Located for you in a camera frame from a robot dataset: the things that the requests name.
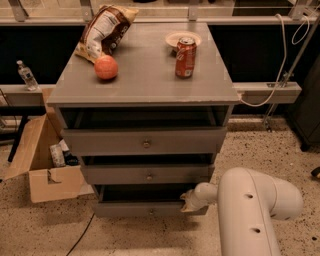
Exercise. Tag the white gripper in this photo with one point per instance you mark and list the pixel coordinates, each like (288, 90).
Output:
(197, 199)

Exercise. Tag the grey bottom drawer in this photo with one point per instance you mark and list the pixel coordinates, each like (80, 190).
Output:
(141, 200)

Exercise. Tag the grey drawer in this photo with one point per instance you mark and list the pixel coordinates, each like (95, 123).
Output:
(141, 200)
(147, 174)
(143, 142)

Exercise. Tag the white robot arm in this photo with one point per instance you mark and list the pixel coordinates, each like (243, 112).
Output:
(247, 202)

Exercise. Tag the grey top drawer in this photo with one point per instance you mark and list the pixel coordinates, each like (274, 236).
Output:
(143, 142)

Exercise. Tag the grey drawer cabinet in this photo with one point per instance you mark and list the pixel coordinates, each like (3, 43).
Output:
(146, 94)

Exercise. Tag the grey middle drawer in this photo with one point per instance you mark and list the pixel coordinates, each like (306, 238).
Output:
(147, 174)

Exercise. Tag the open cardboard box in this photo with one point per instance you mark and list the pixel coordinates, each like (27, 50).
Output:
(33, 158)

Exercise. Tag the dark item in box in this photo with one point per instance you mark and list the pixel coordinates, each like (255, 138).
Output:
(70, 159)

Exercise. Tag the white can in box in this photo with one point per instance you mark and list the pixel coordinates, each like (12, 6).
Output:
(57, 155)

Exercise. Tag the dark cabinet at right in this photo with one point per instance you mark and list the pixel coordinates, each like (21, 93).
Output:
(304, 114)

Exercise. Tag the red soda can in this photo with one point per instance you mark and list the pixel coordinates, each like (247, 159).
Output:
(185, 57)

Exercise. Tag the orange ball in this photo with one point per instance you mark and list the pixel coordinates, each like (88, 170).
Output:
(106, 67)

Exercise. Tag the small beige plate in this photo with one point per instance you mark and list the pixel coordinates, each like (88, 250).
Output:
(173, 37)

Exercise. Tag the brown chip bag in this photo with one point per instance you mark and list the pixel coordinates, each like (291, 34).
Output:
(104, 32)

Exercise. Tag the clear water bottle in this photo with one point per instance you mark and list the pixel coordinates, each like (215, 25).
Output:
(27, 76)

